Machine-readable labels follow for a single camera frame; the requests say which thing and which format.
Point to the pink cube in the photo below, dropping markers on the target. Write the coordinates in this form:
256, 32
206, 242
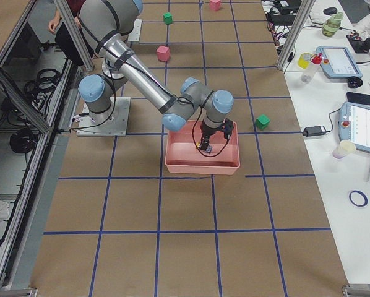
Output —
215, 5
163, 53

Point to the paper cup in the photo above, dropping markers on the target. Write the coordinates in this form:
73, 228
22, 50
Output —
344, 148

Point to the black round cap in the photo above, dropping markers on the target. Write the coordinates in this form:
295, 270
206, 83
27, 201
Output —
354, 82

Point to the yellow tape roll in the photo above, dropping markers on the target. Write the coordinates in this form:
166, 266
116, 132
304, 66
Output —
304, 60

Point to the green cube far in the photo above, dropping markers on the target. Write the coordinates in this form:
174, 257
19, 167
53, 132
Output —
167, 18

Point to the teach pendant near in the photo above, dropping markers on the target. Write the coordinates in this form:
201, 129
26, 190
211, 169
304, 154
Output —
354, 125

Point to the teach pendant far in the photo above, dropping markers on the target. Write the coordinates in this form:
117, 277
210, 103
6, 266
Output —
340, 63

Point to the person hand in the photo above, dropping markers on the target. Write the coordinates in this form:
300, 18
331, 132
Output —
53, 24

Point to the pink plastic bin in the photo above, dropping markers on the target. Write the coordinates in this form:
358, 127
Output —
182, 156

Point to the yellow black button module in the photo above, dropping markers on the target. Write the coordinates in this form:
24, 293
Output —
208, 151

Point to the clear squeeze bottle red cap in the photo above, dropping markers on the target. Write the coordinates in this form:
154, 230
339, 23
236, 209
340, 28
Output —
312, 67

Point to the aluminium frame post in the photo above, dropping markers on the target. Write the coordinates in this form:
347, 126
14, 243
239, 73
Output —
300, 19

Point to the green glass jar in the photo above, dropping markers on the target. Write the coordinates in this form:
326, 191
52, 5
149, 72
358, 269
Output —
332, 25

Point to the person in red shirt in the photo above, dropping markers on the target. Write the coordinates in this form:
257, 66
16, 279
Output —
63, 38

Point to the green cube near bin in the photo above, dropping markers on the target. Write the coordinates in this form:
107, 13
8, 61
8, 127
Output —
262, 121

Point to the black smartphone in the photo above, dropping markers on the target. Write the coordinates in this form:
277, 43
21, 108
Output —
358, 98

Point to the teach pendant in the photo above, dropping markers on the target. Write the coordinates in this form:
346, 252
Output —
354, 125
340, 63

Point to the pink cube far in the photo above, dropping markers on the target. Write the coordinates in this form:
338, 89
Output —
215, 5

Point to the black power adapter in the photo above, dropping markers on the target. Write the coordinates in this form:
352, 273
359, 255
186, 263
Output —
312, 131

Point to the pink cube centre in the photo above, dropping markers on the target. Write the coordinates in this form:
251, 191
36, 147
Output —
163, 53

